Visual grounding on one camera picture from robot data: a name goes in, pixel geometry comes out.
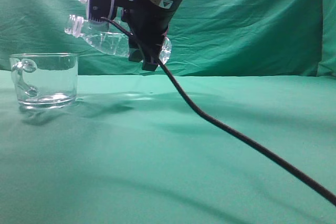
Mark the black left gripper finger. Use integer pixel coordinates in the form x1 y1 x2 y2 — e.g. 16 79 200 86
141 35 165 71

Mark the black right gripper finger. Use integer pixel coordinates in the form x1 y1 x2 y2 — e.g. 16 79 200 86
128 48 142 62

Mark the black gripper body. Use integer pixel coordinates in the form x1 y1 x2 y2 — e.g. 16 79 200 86
115 0 168 50

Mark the clear plastic water bottle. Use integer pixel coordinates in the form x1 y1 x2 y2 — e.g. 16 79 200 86
64 14 173 65

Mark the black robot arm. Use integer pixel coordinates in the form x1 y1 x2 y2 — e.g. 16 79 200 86
115 0 182 71

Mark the green cloth backdrop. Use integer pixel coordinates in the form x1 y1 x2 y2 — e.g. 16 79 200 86
1 0 335 76

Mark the clear glass mug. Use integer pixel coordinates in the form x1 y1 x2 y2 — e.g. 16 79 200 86
9 52 78 110

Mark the green cloth table cover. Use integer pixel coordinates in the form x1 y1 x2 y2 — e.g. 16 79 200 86
1 71 335 223

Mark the black braided cable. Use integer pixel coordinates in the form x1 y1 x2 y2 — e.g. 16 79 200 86
101 16 336 207

